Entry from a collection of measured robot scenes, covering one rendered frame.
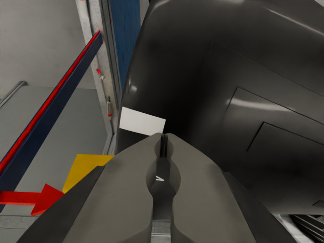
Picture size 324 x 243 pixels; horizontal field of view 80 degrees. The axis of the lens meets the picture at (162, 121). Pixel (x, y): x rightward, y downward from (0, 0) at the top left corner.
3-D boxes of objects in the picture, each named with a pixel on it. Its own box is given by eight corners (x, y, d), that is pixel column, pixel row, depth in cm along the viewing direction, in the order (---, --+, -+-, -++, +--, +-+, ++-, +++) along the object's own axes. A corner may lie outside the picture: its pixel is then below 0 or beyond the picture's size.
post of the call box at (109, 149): (119, 140, 60) (111, 176, 51) (110, 139, 60) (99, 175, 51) (118, 133, 57) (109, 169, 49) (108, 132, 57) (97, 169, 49)
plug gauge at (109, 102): (112, 120, 52) (111, 97, 47) (107, 120, 52) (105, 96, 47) (112, 118, 53) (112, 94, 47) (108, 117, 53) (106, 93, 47)
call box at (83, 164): (128, 183, 56) (121, 222, 49) (92, 182, 56) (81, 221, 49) (121, 149, 45) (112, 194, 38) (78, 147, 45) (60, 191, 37)
